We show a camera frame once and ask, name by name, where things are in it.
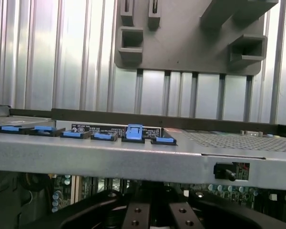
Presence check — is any black chassis intrusion switch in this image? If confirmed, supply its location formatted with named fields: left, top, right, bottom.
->
left=213, top=162, right=237, bottom=182

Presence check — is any open dark grey PC case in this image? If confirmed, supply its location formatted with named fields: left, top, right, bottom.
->
left=0, top=104, right=286, bottom=229

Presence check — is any green motherboard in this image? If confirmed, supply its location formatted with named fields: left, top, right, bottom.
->
left=47, top=173, right=286, bottom=215

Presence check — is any grey parts rack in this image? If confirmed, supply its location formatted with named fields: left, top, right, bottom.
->
left=113, top=0, right=279, bottom=76

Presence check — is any blue card retainer clip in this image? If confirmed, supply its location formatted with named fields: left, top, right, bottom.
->
left=1, top=125, right=22, bottom=132
left=154, top=136, right=176, bottom=144
left=125, top=123, right=144, bottom=140
left=93, top=132, right=118, bottom=140
left=62, top=130, right=84, bottom=138
left=34, top=125, right=57, bottom=132

